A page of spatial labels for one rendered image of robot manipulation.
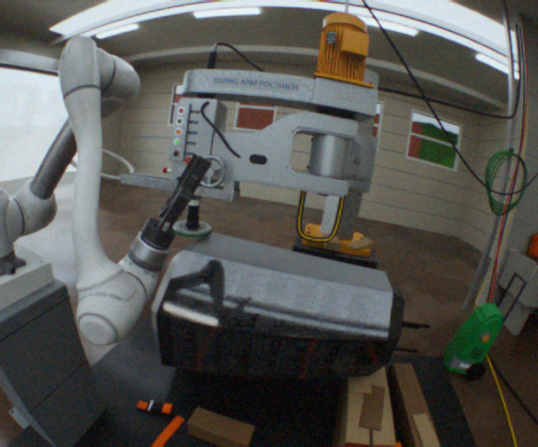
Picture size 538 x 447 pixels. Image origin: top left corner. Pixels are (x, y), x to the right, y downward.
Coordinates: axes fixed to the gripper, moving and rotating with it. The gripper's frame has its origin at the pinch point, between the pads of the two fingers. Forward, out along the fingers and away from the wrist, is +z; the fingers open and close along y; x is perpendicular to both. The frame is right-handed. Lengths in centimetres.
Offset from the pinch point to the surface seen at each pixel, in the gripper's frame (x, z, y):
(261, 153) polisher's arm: 28, 18, 56
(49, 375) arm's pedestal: -17, -97, 9
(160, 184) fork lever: -3, -21, 81
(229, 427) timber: 65, -95, 6
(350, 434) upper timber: 102, -64, -21
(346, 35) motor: 23, 84, 37
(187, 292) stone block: 28, -51, 43
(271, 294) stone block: 56, -31, 30
